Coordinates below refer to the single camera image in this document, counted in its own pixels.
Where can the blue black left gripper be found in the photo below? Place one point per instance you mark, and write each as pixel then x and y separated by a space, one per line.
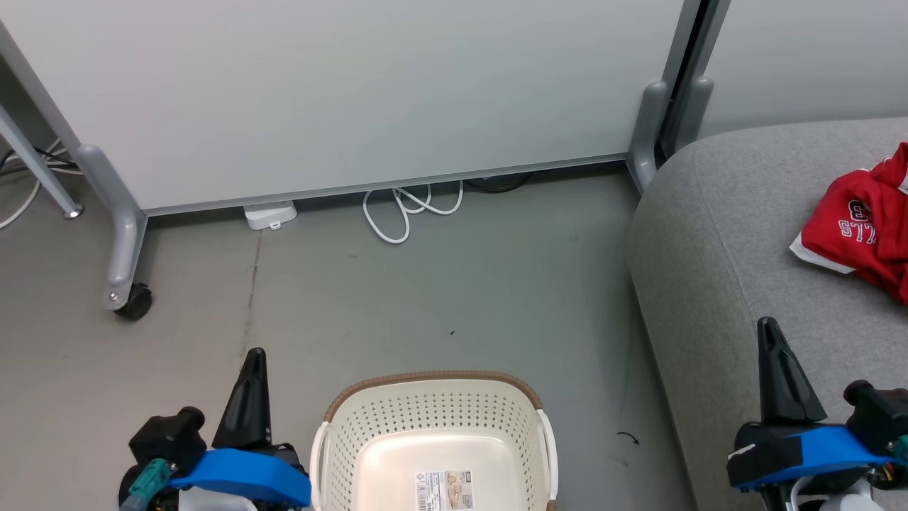
pixel 241 472

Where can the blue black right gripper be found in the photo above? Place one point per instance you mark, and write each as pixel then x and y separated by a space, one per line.
pixel 809 451

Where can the red printed jersey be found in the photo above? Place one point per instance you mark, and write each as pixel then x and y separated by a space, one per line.
pixel 862 220

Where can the cream perforated laundry basket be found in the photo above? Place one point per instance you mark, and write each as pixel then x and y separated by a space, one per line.
pixel 433 411

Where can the paper basket label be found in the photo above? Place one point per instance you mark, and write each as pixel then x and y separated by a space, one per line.
pixel 443 491

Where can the grey fabric sofa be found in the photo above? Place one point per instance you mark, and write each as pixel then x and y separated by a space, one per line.
pixel 723 270

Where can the black caster wheel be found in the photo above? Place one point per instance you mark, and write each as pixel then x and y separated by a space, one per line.
pixel 135 303

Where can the white power adapter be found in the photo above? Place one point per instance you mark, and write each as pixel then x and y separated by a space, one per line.
pixel 269 214

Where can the grey partition foot with caster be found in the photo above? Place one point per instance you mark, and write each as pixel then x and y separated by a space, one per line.
pixel 124 220

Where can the grey metal table leg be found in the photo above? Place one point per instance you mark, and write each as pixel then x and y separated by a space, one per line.
pixel 35 167

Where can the narrow white partition panel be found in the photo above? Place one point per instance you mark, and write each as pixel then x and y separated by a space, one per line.
pixel 809 57

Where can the wide white partition panel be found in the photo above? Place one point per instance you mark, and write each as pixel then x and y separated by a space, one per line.
pixel 355 85

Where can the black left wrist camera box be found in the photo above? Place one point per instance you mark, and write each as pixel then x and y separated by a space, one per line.
pixel 167 436

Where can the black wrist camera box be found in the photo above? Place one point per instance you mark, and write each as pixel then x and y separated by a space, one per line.
pixel 879 415
pixel 167 436

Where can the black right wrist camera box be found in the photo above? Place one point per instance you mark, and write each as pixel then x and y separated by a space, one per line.
pixel 879 415

